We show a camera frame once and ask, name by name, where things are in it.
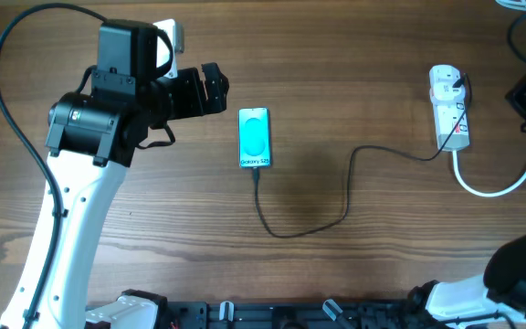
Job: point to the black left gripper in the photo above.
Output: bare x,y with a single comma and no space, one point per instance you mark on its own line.
189,79

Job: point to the turquoise screen smartphone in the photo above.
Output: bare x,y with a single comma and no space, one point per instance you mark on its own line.
254,147

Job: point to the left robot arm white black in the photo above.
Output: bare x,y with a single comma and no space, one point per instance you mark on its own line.
93,133

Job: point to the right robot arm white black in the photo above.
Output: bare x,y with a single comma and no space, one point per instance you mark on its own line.
499,294

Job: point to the white USB charger adapter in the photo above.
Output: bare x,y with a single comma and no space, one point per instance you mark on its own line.
444,93

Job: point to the white power strip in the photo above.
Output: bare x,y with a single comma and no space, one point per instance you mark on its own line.
451,123

